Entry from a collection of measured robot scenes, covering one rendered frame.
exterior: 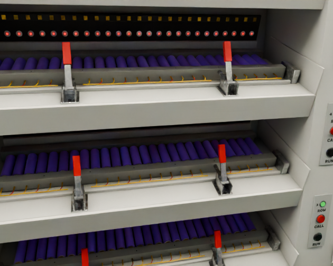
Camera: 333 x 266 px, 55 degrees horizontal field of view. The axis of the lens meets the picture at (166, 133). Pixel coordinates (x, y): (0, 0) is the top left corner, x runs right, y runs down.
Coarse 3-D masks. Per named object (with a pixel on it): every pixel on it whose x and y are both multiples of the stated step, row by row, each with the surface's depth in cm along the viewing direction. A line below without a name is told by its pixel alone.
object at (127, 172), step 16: (192, 160) 65; (208, 160) 65; (240, 160) 66; (256, 160) 67; (272, 160) 68; (0, 176) 58; (16, 176) 58; (32, 176) 58; (48, 176) 58; (64, 176) 59; (80, 176) 59; (96, 176) 60; (112, 176) 61; (128, 176) 62; (144, 176) 63; (160, 176) 63; (192, 176) 63; (0, 192) 56; (32, 192) 57
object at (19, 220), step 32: (160, 128) 72; (192, 128) 73; (224, 128) 75; (0, 160) 65; (288, 160) 67; (128, 192) 60; (160, 192) 60; (192, 192) 61; (256, 192) 62; (288, 192) 62; (0, 224) 52; (32, 224) 53; (64, 224) 55; (96, 224) 56; (128, 224) 58
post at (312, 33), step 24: (288, 24) 64; (312, 24) 57; (264, 48) 74; (312, 48) 58; (288, 120) 67; (312, 120) 59; (288, 144) 67; (312, 144) 60; (312, 168) 62; (312, 192) 64; (288, 216) 69; (312, 264) 69
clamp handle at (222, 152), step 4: (224, 144) 61; (220, 148) 60; (224, 148) 61; (220, 152) 60; (224, 152) 61; (220, 156) 60; (224, 156) 61; (220, 160) 60; (224, 160) 61; (220, 164) 61; (224, 164) 61; (220, 168) 61; (224, 168) 61; (224, 172) 61; (224, 176) 61; (224, 180) 61
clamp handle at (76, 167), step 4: (72, 156) 55; (76, 156) 55; (76, 160) 55; (76, 164) 55; (76, 168) 55; (80, 168) 55; (76, 172) 55; (80, 172) 55; (76, 176) 55; (76, 180) 55; (80, 180) 55; (76, 184) 55; (80, 184) 55; (76, 188) 55; (80, 188) 55; (76, 192) 55; (80, 192) 55; (76, 196) 55
